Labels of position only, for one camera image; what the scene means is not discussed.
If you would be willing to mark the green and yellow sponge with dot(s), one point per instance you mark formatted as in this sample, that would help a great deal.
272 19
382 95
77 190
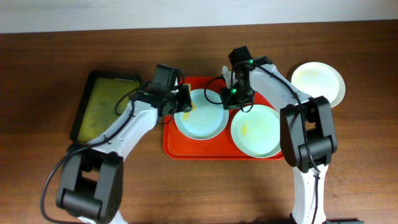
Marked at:
193 107

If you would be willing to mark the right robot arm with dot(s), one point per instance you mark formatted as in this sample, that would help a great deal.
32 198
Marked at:
307 131

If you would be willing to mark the pale green plate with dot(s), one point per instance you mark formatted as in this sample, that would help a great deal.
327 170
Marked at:
257 133

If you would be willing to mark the cream white plate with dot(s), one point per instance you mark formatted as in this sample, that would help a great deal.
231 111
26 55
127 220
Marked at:
319 79

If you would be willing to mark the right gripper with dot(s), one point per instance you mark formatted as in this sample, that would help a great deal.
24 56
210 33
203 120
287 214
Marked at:
231 102

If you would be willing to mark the light blue top plate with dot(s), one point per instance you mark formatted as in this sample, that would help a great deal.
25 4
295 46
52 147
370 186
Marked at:
207 121

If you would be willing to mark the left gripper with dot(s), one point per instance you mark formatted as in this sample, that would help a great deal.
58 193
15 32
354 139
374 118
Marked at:
185 101

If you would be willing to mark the black tray with green liquid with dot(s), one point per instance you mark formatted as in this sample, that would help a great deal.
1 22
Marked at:
102 91

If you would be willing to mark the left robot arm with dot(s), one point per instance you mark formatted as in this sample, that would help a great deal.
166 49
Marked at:
91 181

